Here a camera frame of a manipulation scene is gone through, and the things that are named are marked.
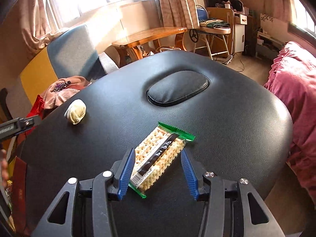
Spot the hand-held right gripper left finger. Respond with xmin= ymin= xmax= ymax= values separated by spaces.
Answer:
xmin=31 ymin=148 xmax=136 ymax=237

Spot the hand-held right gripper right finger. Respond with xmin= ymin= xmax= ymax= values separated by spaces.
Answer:
xmin=180 ymin=150 xmax=285 ymax=237

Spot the green-edged cracker packet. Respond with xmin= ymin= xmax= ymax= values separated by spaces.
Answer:
xmin=128 ymin=122 xmax=196 ymax=198

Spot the gold lined red box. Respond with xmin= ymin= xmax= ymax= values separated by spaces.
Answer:
xmin=0 ymin=157 xmax=27 ymax=235

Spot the person's left hand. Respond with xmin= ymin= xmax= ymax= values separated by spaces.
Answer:
xmin=0 ymin=149 xmax=10 ymax=187

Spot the red cloth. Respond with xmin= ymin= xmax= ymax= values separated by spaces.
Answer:
xmin=26 ymin=95 xmax=46 ymax=119

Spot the rolled beige sock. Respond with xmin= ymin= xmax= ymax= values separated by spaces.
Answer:
xmin=64 ymin=99 xmax=87 ymax=125

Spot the black oval cushion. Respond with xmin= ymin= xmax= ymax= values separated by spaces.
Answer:
xmin=146 ymin=70 xmax=211 ymax=107

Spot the blue yellow grey armchair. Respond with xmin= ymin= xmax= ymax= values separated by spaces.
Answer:
xmin=5 ymin=25 xmax=119 ymax=119

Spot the pink floral curtain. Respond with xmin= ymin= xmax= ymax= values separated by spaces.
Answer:
xmin=21 ymin=0 xmax=60 ymax=55
xmin=155 ymin=0 xmax=200 ymax=29
xmin=265 ymin=0 xmax=294 ymax=27

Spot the beige tote bag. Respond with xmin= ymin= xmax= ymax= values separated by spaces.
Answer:
xmin=142 ymin=45 xmax=182 ymax=57

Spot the pink blanket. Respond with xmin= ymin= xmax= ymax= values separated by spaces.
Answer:
xmin=264 ymin=41 xmax=316 ymax=195

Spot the wooden side table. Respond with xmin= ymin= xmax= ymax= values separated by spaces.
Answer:
xmin=112 ymin=27 xmax=188 ymax=67

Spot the white folding chair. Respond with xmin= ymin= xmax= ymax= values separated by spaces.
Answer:
xmin=188 ymin=4 xmax=231 ymax=61

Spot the white cabinet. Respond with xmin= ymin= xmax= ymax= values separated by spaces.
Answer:
xmin=232 ymin=15 xmax=247 ymax=53

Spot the grey low shelf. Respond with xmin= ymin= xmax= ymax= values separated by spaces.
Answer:
xmin=255 ymin=31 xmax=284 ymax=52

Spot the green and white cloth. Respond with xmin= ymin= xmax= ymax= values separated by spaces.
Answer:
xmin=199 ymin=18 xmax=230 ymax=29

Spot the wooden board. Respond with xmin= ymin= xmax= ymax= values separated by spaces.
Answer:
xmin=206 ymin=7 xmax=235 ymax=55

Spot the white floral panel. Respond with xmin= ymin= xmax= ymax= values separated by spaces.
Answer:
xmin=260 ymin=12 xmax=289 ymax=39

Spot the small window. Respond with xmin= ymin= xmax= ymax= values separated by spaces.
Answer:
xmin=290 ymin=0 xmax=316 ymax=35

